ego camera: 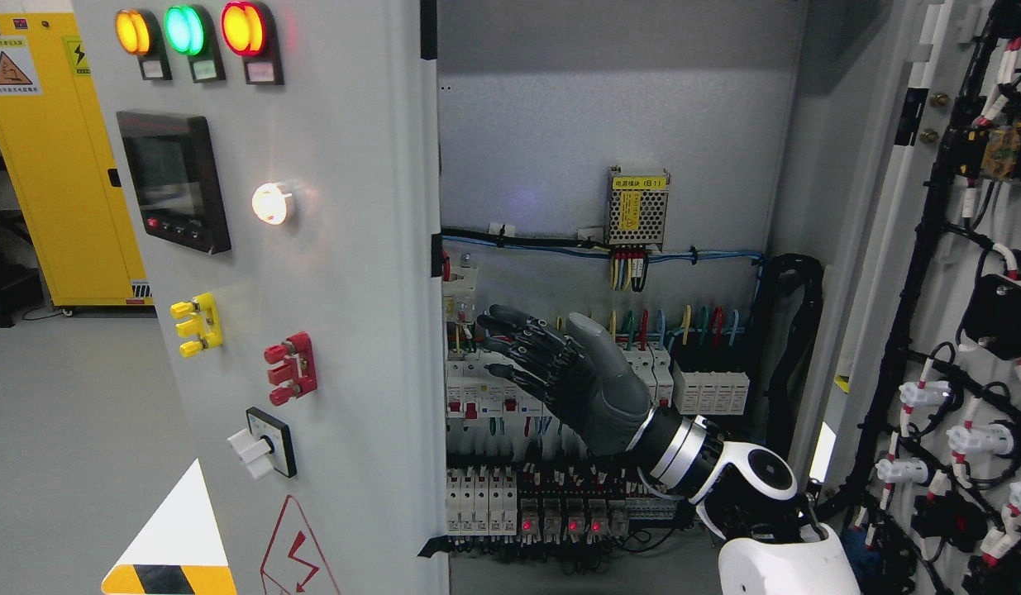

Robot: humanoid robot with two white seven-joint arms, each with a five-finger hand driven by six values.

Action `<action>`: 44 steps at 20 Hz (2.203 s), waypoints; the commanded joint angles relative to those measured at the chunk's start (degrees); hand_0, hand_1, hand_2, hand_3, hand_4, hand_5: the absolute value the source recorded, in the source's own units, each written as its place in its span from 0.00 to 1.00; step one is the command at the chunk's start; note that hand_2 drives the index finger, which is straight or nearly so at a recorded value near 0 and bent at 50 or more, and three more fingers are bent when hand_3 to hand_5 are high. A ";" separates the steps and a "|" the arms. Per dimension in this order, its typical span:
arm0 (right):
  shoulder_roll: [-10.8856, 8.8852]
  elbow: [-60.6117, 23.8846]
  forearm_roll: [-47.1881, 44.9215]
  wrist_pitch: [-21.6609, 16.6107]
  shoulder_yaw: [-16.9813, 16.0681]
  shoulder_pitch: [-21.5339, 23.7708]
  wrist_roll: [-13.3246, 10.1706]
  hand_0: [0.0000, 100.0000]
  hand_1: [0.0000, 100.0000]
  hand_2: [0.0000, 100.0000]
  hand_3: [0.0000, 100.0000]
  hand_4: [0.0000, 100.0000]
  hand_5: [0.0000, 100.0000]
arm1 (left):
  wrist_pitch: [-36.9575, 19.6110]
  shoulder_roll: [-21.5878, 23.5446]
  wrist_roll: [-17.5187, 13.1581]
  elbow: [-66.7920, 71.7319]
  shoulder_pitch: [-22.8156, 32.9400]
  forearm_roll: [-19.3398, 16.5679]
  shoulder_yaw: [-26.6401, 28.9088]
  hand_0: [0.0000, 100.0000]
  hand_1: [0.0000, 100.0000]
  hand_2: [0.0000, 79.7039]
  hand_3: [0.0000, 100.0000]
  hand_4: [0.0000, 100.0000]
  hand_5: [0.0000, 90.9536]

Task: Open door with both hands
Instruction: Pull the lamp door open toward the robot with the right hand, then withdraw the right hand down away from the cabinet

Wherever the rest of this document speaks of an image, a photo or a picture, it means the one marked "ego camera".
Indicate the grey black robot hand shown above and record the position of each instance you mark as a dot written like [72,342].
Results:
[581,376]

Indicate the grey cabinet door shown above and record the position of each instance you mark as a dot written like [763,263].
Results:
[352,131]
[864,191]

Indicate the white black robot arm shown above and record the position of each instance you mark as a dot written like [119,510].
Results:
[750,500]

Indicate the white socket breaker row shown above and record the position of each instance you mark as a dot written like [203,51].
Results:
[473,394]

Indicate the black white surge protector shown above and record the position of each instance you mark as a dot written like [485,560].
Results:
[709,380]

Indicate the black relay terminal row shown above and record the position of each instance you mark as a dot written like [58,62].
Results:
[493,502]

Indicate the perforated metal power supply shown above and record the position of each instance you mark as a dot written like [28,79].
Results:
[637,199]

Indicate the red electric warning sticker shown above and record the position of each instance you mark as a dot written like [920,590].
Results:
[294,562]

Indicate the white indicator lamp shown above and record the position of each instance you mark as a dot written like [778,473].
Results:
[272,203]

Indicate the black digital power meter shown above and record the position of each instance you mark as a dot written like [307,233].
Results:
[174,172]

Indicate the red indicator lamp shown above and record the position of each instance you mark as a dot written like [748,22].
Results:
[245,28]

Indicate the green indicator lamp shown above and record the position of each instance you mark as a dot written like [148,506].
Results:
[184,29]

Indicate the orange indicator lamp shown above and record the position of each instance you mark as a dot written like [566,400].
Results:
[135,31]

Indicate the yellow safety cabinet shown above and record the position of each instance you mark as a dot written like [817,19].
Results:
[57,151]

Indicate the red terminal post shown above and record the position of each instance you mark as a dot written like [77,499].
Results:
[291,371]

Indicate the white rotary selector switch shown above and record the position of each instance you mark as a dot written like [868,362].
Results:
[265,445]

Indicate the yellow terminal post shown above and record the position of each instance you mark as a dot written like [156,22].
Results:
[198,322]

